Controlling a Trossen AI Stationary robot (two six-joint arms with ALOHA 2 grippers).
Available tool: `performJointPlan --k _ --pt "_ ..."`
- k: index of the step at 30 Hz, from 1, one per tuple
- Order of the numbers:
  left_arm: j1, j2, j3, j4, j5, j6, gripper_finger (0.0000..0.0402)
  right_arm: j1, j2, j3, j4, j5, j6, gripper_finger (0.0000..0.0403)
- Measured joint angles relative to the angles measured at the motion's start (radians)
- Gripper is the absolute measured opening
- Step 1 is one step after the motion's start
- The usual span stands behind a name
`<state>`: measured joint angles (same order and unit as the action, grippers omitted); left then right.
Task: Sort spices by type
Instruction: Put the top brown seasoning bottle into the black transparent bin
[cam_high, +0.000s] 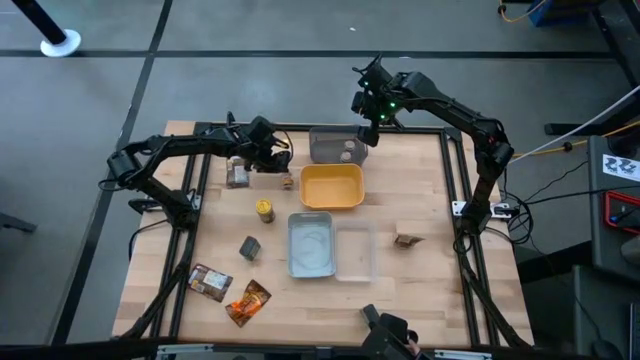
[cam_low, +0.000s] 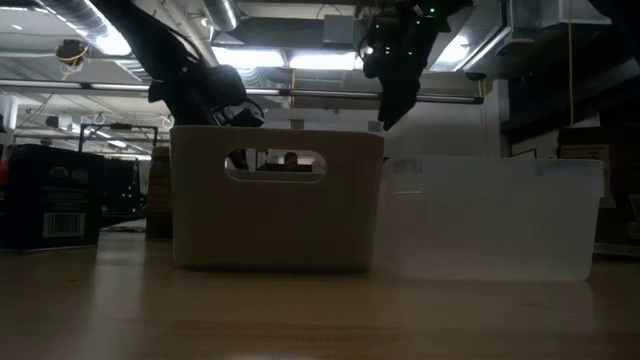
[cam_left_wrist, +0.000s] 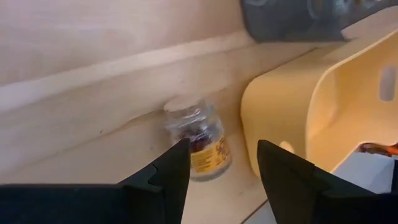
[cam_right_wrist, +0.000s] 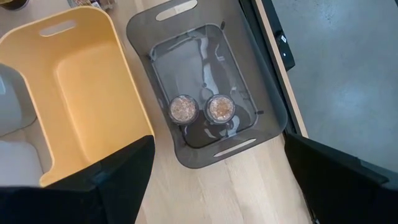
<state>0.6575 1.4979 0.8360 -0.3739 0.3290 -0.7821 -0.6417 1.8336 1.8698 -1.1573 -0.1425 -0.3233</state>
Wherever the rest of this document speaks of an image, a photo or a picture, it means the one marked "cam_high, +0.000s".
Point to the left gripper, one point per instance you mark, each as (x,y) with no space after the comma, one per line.
(262,135)

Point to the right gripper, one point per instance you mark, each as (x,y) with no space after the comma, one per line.
(377,97)

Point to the yellow-lid brown spice jar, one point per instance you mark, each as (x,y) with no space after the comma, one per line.
(265,210)

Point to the green spice tin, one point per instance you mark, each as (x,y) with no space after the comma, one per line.
(250,248)

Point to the orange brown spice packet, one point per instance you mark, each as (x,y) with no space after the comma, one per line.
(406,241)

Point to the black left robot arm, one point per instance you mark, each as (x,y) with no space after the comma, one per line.
(150,147)

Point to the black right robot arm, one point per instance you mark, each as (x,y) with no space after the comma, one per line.
(492,150)

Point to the dark grey plastic bin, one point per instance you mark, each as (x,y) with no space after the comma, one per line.
(325,147)

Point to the yellow plastic bin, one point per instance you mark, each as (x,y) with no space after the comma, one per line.
(331,187)

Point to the white plastic bin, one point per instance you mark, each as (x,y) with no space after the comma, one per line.
(311,247)

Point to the clear plastic bin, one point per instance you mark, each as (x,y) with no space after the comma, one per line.
(355,255)

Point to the brown packet white label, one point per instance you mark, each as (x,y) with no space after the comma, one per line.
(210,282)

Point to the blue box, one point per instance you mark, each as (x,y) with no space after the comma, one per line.
(560,11)

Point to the black cabinet with sticker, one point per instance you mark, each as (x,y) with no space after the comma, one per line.
(607,240)

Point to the red-framed device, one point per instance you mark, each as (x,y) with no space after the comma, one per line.
(620,212)

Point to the black aluminium table frame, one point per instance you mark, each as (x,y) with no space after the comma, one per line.
(450,165)

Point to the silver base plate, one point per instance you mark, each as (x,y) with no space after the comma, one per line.
(457,208)

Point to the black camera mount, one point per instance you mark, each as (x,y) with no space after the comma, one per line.
(387,332)

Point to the black post white base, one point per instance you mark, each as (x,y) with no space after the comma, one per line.
(55,37)

